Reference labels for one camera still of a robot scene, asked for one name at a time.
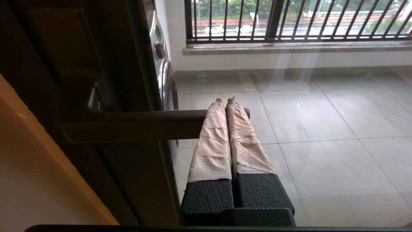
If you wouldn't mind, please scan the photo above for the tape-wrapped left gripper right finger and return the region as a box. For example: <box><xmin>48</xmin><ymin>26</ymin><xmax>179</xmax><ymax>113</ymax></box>
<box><xmin>225</xmin><ymin>97</ymin><xmax>295</xmax><ymax>215</ymax></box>

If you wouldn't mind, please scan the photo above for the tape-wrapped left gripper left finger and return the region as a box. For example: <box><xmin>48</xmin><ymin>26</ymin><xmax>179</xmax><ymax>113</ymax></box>
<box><xmin>180</xmin><ymin>99</ymin><xmax>235</xmax><ymax>225</ymax></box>

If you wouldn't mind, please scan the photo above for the dark brown door handle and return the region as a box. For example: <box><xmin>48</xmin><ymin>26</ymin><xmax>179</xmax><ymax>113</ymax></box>
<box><xmin>26</xmin><ymin>6</ymin><xmax>250</xmax><ymax>144</ymax></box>

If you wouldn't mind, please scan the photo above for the dark brown sliding glass door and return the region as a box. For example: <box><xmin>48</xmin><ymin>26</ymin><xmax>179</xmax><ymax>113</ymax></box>
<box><xmin>0</xmin><ymin>0</ymin><xmax>412</xmax><ymax>226</ymax></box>

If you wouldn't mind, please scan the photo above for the silver front-load washing machine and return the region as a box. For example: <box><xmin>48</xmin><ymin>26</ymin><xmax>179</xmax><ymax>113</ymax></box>
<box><xmin>146</xmin><ymin>8</ymin><xmax>181</xmax><ymax>155</ymax></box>

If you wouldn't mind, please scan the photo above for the grey stone window sill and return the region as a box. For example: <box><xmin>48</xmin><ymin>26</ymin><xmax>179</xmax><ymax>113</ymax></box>
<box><xmin>183</xmin><ymin>41</ymin><xmax>412</xmax><ymax>56</ymax></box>

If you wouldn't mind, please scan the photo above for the long dark balcony railing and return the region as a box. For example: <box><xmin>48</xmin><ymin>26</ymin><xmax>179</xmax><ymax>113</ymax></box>
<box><xmin>184</xmin><ymin>0</ymin><xmax>412</xmax><ymax>44</ymax></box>

